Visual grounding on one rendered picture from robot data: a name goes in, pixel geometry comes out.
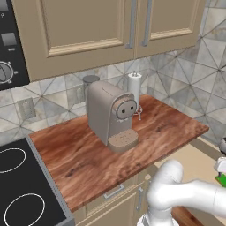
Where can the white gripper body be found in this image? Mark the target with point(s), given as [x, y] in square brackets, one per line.
[221, 164]

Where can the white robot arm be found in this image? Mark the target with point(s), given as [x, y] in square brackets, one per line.
[176, 192]

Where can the green sponge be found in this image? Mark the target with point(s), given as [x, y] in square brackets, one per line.
[221, 179]

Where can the beige drawer front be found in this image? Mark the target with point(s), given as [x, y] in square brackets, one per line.
[129, 185]

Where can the white paper towel roll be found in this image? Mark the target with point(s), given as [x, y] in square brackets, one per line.
[134, 88]

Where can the beige base cupboard door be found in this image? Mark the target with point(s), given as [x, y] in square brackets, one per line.
[114, 213]

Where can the grey coffee machine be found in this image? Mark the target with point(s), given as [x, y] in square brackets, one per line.
[103, 111]

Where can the narrow beige cupboard door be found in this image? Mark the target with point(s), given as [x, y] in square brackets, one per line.
[173, 23]

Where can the grey round canister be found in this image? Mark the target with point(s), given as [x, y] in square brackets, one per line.
[89, 81]

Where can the wide beige cupboard door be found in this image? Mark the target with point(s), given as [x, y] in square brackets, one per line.
[82, 29]

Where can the black hob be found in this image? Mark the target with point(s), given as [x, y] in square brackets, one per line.
[23, 182]

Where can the black microwave oven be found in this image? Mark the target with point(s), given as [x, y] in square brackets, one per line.
[11, 44]

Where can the grey wall socket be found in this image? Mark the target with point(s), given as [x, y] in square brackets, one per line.
[26, 108]

